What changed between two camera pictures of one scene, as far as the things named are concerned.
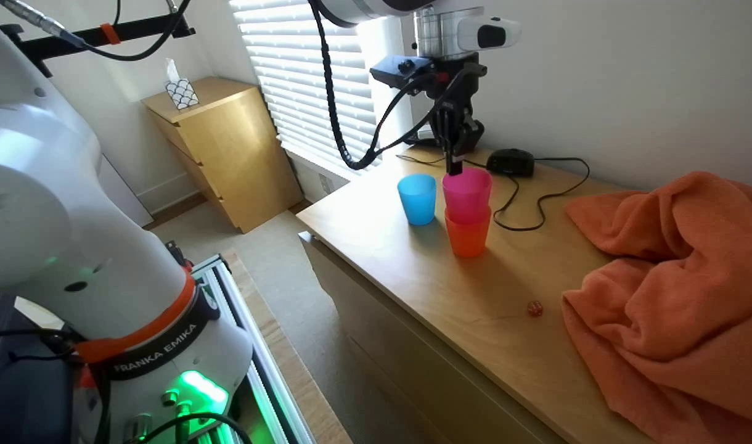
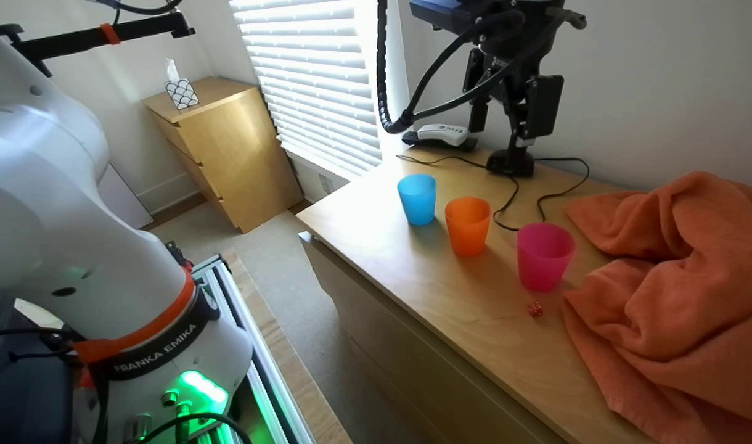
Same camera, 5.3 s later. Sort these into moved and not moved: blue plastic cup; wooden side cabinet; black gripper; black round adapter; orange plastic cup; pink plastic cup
Moved: pink plastic cup; black gripper
Not moved: black round adapter; orange plastic cup; blue plastic cup; wooden side cabinet
